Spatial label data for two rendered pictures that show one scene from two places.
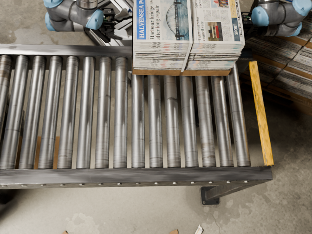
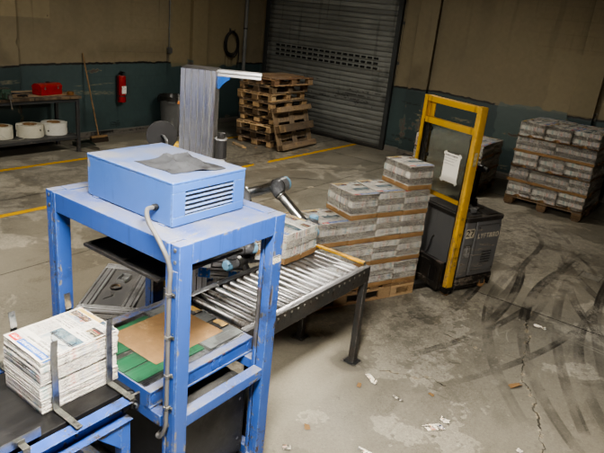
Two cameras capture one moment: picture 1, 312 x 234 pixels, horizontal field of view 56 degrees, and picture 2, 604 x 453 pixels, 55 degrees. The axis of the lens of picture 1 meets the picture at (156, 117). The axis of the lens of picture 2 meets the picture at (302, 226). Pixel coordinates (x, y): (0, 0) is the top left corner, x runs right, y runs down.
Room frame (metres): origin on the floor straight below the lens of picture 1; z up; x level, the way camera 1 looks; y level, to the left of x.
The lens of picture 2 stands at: (-2.25, 2.56, 2.45)
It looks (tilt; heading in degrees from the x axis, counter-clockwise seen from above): 20 degrees down; 317
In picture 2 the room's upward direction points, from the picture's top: 6 degrees clockwise
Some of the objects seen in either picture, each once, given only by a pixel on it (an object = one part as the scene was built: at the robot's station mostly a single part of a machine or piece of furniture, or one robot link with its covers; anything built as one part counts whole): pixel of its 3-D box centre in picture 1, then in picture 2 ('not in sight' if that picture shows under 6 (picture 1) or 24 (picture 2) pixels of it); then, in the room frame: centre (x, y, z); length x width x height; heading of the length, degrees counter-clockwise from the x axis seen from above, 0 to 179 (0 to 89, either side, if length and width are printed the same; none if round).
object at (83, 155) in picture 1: (86, 110); (283, 283); (0.37, 0.26, 0.77); 0.47 x 0.05 x 0.05; 13
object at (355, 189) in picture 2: not in sight; (355, 188); (1.10, -1.11, 1.06); 0.37 x 0.29 x 0.01; 171
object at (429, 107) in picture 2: not in sight; (416, 181); (1.26, -2.19, 0.97); 0.09 x 0.09 x 1.75; 80
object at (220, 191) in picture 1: (226, 188); (357, 322); (0.27, -0.42, 0.34); 0.06 x 0.06 x 0.68; 13
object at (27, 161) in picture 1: (33, 110); (263, 292); (0.33, 0.45, 0.77); 0.47 x 0.05 x 0.05; 13
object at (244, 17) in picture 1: (250, 25); not in sight; (0.88, -0.31, 0.83); 0.12 x 0.08 x 0.09; 103
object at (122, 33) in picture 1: (124, 33); not in sight; (0.71, 0.19, 0.82); 0.09 x 0.03 x 0.06; 75
